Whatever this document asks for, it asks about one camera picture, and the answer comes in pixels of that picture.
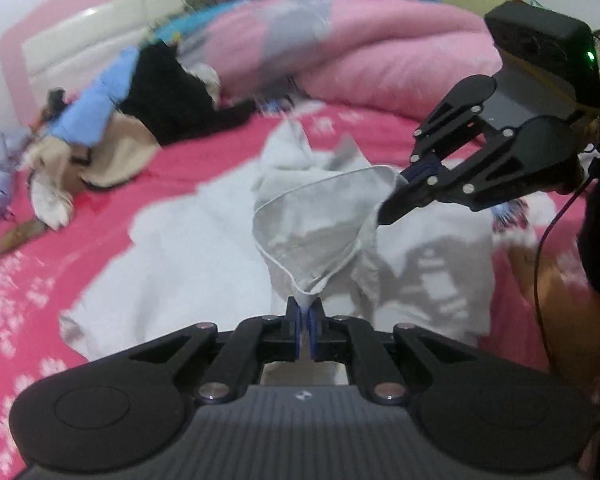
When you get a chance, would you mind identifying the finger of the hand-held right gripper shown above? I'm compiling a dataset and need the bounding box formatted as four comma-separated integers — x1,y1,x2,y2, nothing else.
407,75,498,173
377,121,532,227

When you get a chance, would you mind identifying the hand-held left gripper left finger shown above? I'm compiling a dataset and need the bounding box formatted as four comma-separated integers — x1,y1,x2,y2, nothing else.
127,297,302,406

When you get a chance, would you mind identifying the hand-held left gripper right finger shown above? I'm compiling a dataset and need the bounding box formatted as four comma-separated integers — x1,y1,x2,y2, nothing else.
309,297,479,406

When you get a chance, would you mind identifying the white garment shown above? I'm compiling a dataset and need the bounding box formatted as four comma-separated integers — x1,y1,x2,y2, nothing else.
60,120,496,386

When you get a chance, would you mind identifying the person's right forearm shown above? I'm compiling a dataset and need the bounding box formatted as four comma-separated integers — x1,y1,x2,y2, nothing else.
507,240,600,401

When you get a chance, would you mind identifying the pink quilt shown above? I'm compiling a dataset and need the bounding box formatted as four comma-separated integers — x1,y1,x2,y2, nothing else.
175,0,503,121

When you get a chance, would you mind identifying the pink printed blanket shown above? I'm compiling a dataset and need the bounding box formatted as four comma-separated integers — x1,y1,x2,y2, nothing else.
0,105,596,480

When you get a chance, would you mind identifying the beige garment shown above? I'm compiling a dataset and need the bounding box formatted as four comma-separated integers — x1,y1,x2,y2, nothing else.
22,110,161,191

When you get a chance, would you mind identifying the black cloth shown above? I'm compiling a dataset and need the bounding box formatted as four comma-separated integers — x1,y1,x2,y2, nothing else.
115,42,258,147

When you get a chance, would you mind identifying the white crumpled cloth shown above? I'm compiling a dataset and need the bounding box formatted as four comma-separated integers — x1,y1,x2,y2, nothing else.
27,170,76,233

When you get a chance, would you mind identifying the cyan cloth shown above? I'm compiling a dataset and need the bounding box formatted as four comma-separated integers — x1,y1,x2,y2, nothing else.
147,0,261,46

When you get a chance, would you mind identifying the brown cloth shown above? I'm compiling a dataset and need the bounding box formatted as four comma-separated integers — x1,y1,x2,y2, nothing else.
0,219,51,258

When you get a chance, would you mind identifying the light blue garment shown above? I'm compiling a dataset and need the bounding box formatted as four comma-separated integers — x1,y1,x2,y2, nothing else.
45,47,141,147

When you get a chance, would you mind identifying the pink headboard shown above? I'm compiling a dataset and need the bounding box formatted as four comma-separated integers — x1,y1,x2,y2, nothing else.
0,0,191,126

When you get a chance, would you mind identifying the black cable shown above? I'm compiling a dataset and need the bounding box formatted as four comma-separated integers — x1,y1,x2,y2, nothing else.
533,150,600,366

